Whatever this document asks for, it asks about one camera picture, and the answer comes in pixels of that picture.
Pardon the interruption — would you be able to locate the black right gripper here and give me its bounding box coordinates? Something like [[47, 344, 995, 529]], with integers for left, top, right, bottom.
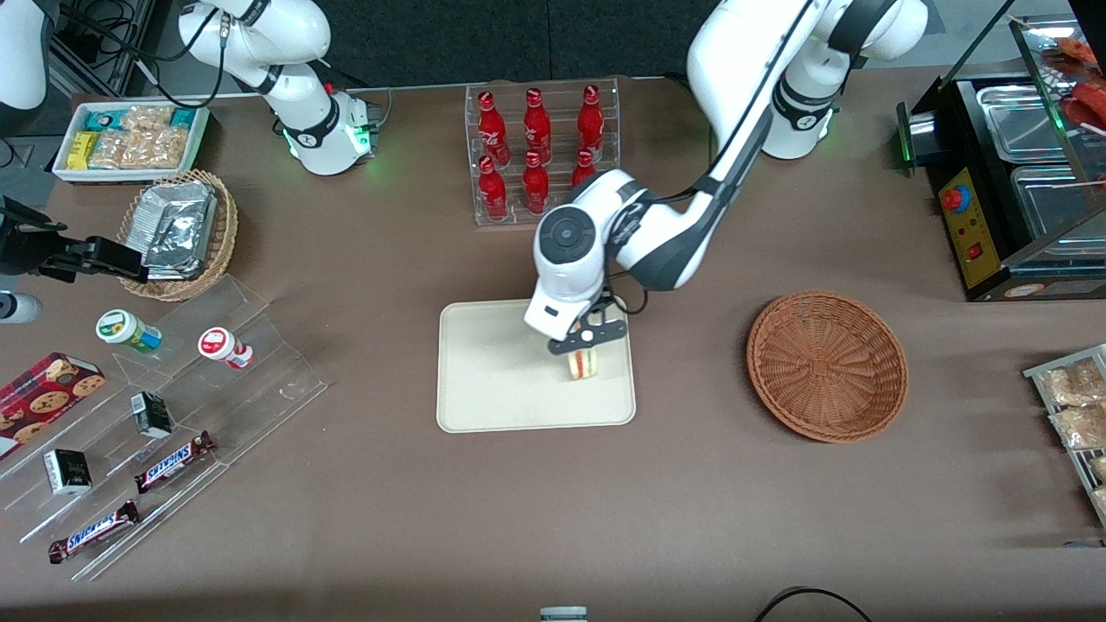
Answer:
[[0, 197, 147, 284]]

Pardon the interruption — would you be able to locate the beige plastic tray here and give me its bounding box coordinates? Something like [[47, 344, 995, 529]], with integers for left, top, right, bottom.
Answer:
[[436, 295, 638, 434]]

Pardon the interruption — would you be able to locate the light wicker basket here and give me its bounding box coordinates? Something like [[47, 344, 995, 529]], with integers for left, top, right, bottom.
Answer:
[[116, 169, 239, 302]]

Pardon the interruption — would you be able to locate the brown wicker basket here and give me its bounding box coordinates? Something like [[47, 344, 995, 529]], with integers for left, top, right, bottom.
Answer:
[[747, 289, 910, 444]]

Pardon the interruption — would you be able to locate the green lid yogurt cup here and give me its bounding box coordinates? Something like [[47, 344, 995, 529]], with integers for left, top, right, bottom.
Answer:
[[95, 308, 163, 356]]

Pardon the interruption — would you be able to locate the white rectangular snack bin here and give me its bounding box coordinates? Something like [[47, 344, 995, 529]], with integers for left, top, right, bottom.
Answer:
[[52, 101, 212, 185]]

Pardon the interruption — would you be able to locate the clear bag of nuts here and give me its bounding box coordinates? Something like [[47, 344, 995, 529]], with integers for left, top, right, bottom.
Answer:
[[89, 130, 139, 170], [119, 105, 175, 135], [131, 127, 190, 170]]

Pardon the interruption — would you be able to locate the red cookie box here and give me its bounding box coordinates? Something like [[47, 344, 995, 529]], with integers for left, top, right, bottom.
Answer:
[[0, 351, 107, 460]]

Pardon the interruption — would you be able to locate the clear acrylic bottle rack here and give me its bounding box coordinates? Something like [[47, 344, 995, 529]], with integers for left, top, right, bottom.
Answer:
[[465, 77, 622, 228]]

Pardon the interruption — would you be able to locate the red lid yogurt cup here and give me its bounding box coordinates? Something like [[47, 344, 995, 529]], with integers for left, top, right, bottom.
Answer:
[[197, 326, 255, 371]]

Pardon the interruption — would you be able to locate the small black carton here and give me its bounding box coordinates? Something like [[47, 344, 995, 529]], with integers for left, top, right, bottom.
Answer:
[[130, 390, 173, 440], [42, 448, 92, 496]]

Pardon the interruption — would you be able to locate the clear acrylic stepped display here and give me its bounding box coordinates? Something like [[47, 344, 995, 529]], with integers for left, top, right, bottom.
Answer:
[[0, 274, 330, 582]]

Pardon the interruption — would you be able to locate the snickers chocolate bar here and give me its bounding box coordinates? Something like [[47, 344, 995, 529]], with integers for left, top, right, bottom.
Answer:
[[133, 429, 216, 494], [47, 498, 142, 565]]

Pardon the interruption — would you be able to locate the dark equipment rack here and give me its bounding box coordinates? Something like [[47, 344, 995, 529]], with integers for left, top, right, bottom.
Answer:
[[48, 0, 158, 98]]

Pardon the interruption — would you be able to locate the black food warmer cabinet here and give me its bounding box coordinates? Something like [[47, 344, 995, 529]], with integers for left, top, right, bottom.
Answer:
[[895, 13, 1106, 302]]

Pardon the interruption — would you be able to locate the steel warmer pan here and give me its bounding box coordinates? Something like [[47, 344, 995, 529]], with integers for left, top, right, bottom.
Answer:
[[1009, 163, 1106, 240], [976, 81, 1070, 164]]

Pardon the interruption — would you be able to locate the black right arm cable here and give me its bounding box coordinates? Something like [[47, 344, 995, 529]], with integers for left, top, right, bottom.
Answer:
[[52, 0, 232, 110]]

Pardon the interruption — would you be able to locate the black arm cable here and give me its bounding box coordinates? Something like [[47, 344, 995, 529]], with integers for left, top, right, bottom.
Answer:
[[603, 0, 823, 317], [52, 0, 232, 110]]

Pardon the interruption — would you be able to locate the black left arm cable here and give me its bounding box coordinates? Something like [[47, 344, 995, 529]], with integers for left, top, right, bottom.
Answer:
[[603, 0, 823, 317]]

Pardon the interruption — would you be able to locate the black looped cable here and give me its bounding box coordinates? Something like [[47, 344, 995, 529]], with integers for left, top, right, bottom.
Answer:
[[754, 587, 874, 622]]

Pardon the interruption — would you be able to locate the grey wire snack tray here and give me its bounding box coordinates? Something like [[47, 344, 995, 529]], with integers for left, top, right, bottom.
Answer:
[[1023, 343, 1106, 529]]

